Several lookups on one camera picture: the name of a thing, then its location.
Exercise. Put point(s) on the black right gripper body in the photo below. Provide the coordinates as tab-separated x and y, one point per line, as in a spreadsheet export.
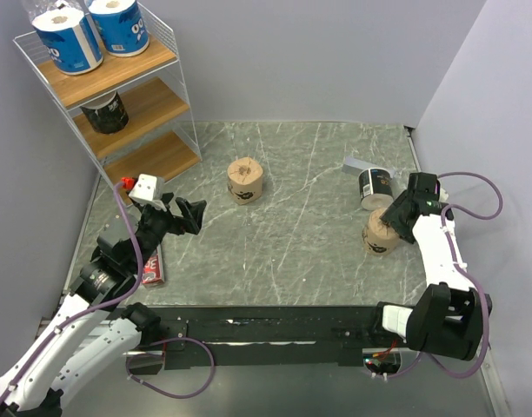
407	199

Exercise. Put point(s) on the grey small box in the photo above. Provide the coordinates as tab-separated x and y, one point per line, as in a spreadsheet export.
355	167

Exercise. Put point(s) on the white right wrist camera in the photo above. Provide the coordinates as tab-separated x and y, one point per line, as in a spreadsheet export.
443	195

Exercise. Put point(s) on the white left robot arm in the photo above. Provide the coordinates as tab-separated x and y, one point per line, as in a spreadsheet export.
56	366

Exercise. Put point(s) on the white wire wooden shelf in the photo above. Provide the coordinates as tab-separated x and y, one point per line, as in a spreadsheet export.
160	137

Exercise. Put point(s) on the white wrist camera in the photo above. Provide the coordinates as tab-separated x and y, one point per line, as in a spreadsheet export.
144	189
443	195

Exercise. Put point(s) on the blue monster paper roll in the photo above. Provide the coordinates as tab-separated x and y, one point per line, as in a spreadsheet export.
120	25

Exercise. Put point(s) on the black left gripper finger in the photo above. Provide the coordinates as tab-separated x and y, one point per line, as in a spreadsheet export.
163	202
191	220

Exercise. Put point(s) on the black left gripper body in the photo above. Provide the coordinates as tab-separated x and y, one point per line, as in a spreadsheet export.
156	223

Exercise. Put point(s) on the brown wrapped paper roll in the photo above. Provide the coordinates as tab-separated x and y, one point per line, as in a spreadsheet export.
245	180

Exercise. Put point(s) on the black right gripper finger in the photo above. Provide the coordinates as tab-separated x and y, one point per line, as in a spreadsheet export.
406	234
396	215

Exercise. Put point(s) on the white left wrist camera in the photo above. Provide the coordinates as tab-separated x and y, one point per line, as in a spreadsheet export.
144	189

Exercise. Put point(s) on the red toothpaste box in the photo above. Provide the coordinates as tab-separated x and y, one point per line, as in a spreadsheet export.
153	274

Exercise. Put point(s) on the black paper roll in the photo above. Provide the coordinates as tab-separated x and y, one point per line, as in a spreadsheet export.
106	114
375	188

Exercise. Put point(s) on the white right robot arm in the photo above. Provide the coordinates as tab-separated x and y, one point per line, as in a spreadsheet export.
452	314

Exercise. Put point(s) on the brown paper roll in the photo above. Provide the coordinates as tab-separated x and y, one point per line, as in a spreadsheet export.
245	180
378	238

